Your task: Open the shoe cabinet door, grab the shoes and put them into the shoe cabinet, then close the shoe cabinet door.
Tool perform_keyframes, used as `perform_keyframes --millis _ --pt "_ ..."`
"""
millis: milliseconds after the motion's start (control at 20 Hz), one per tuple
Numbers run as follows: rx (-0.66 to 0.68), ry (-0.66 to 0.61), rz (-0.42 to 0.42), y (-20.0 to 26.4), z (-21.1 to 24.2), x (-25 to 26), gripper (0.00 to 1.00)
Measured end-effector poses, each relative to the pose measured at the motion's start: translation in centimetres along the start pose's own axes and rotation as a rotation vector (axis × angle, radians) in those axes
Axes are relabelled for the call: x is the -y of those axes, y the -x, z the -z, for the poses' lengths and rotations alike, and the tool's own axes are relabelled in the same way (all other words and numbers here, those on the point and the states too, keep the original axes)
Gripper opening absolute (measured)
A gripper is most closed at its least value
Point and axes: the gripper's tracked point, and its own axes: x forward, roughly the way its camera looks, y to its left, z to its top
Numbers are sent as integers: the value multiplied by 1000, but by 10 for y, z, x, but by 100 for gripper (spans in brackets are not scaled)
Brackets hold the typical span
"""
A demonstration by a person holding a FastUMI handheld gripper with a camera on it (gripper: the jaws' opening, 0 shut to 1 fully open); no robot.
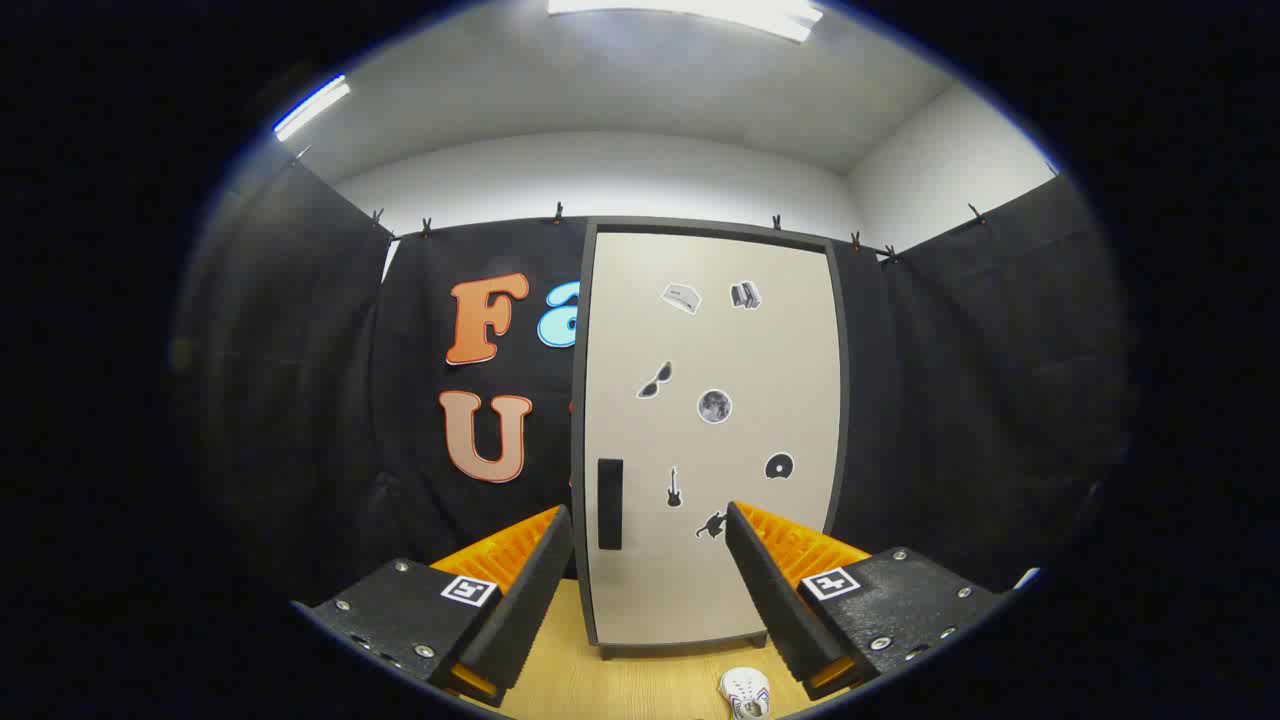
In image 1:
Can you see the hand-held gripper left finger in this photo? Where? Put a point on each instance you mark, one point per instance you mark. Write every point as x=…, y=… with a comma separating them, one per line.
x=535, y=590

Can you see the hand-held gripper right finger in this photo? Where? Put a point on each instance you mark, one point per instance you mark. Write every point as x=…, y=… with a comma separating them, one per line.
x=765, y=590

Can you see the white striped shoe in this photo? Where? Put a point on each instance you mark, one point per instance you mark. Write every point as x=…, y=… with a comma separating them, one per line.
x=745, y=690

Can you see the dark grey shoe cabinet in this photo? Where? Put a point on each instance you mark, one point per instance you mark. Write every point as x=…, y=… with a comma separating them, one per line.
x=700, y=228

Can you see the black backdrop cloth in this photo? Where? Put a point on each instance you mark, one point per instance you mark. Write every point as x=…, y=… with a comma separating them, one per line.
x=950, y=400

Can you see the row of black cloth clips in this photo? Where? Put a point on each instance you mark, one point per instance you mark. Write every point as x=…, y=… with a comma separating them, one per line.
x=558, y=213

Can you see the ceiling light panel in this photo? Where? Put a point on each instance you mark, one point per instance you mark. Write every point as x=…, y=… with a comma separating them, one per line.
x=700, y=12
x=312, y=107

